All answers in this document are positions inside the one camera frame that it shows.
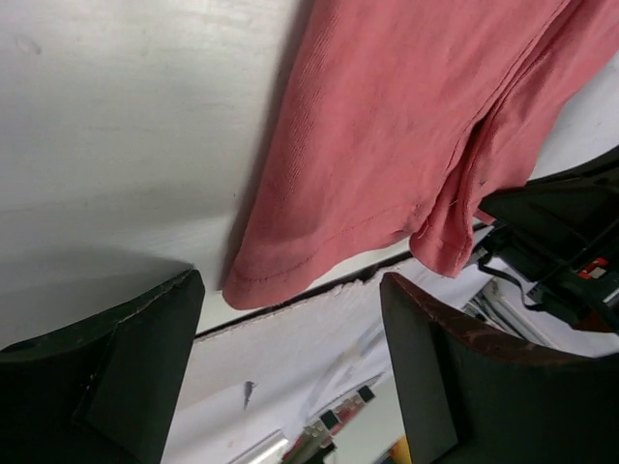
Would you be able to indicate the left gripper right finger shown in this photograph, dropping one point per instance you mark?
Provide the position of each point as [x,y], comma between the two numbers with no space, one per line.
[469,393]

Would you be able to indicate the red t-shirt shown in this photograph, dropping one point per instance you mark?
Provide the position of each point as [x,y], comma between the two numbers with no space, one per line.
[398,118]

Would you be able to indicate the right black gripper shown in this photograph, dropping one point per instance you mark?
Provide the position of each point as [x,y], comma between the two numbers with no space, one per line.
[557,242]

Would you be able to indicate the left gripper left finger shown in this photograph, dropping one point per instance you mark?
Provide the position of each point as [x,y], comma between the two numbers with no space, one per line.
[104,389]

